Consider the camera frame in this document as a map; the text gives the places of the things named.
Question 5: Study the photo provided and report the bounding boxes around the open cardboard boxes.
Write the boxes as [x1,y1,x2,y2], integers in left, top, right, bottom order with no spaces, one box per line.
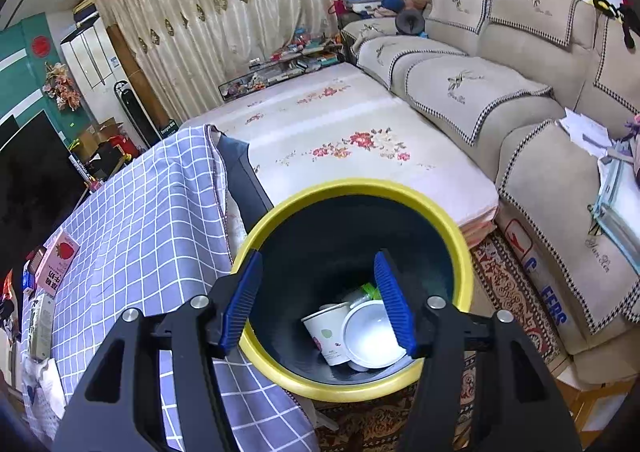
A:
[74,118,127,169]

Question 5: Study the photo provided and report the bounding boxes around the printed cardboard box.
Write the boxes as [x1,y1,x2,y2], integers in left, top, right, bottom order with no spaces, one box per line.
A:
[499,216,572,350]

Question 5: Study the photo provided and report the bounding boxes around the hanging flower decoration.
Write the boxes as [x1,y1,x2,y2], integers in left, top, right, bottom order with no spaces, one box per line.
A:
[44,62,84,111]

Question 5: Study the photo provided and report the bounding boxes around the large white foam net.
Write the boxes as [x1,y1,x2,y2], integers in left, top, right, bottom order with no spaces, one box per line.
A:
[21,356,67,429]

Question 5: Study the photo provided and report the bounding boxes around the beige sofa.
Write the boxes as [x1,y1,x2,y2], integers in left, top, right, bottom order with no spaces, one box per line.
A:
[339,0,640,373]

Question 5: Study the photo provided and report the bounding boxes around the beige curtain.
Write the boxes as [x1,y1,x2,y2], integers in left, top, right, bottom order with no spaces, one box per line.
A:
[92,0,381,125]

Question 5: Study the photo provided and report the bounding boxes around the black tower fan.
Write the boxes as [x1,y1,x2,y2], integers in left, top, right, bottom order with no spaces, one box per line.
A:
[113,80,152,149]

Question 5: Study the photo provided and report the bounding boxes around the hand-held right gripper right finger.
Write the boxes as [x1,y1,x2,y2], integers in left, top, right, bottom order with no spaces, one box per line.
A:
[372,249,583,452]

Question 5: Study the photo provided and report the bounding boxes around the white papers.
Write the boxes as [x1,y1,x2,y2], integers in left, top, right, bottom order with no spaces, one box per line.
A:
[559,108,613,157]

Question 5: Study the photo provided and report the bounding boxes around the black mouse plush toy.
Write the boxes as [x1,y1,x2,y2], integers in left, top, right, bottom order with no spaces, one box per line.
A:
[591,0,636,50]

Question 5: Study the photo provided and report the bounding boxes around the floral floor mat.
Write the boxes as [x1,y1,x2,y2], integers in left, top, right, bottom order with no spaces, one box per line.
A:
[177,62,501,247]

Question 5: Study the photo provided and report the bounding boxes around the white plastic bowl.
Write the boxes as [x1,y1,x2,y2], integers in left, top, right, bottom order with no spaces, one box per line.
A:
[342,301,410,372]

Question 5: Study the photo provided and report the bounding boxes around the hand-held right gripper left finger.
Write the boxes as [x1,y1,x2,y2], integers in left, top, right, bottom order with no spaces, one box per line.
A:
[52,249,264,452]

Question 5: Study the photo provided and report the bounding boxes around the pink box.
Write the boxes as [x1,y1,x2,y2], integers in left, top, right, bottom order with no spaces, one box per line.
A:
[34,230,81,297]

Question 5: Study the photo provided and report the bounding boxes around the patterned rug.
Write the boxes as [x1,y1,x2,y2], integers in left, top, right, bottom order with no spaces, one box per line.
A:
[315,227,571,452]

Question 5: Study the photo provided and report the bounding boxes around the large black television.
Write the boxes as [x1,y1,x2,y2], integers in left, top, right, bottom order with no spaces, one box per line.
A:
[0,110,92,285]

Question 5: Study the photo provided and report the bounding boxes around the row of books and toys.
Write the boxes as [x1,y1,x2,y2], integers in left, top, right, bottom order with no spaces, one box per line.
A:
[219,26,347,103]

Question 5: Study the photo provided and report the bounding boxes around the clear file bag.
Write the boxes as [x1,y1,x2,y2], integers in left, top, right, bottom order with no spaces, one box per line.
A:
[589,139,640,277]

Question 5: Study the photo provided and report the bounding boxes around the yellow rimmed black trash bin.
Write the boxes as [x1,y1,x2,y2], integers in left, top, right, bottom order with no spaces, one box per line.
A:
[230,179,476,403]

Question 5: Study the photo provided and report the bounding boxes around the blue checked tablecloth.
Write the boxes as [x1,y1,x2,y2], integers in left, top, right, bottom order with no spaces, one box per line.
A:
[19,124,322,452]

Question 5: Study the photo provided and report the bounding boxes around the white paper cup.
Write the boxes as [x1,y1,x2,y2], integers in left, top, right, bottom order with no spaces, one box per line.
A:
[301,301,352,367]

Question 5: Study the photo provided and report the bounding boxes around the green and white box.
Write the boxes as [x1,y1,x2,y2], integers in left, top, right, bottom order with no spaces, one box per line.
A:
[27,293,56,361]

